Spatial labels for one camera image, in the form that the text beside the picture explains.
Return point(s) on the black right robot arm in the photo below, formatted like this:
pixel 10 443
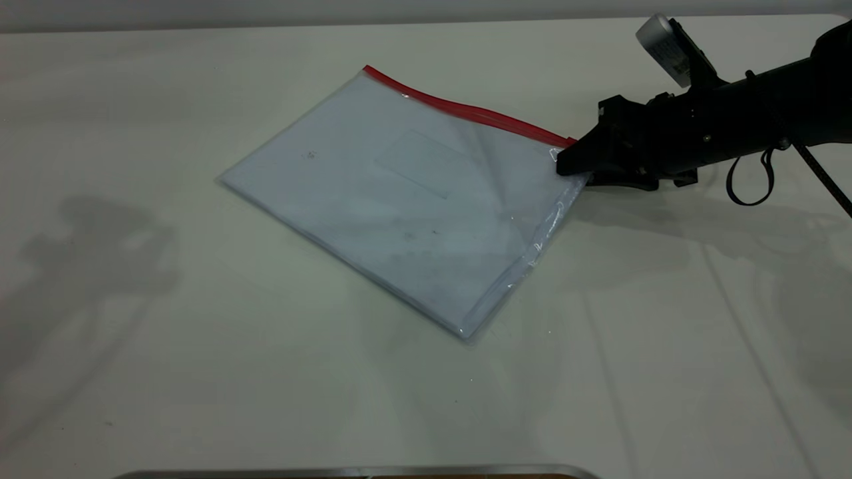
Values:
pixel 832 86

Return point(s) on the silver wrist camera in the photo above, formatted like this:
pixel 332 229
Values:
pixel 662 46

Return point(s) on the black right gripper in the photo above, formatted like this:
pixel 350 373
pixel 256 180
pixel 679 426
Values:
pixel 732 120

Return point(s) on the metal edge bar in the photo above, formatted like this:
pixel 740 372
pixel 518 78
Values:
pixel 333 473

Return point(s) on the transparent zip bag red strip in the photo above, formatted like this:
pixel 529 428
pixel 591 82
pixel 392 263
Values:
pixel 399 199

